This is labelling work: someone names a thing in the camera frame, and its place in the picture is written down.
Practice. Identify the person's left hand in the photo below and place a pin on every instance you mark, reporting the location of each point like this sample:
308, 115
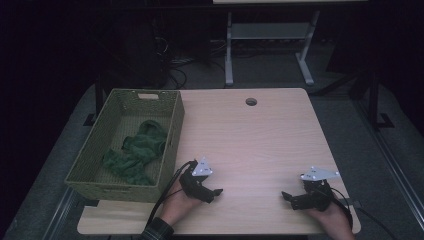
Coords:
175, 206

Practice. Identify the grey metal stand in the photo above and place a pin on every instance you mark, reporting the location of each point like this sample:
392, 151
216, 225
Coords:
228, 50

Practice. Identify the person's right hand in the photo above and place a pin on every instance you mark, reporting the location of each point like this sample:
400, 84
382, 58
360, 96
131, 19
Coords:
336, 223

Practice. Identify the green woven basket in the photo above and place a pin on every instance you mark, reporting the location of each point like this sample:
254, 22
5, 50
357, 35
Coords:
136, 110

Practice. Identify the black stand with foot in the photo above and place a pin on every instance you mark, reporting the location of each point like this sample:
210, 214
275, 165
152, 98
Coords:
374, 100
98, 100

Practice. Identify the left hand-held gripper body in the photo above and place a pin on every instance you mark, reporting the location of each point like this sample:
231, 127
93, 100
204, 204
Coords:
195, 186

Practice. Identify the green pet hoodie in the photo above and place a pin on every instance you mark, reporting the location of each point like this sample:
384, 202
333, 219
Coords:
140, 153

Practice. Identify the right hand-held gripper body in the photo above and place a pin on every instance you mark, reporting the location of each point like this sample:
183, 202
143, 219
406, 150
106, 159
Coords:
318, 196

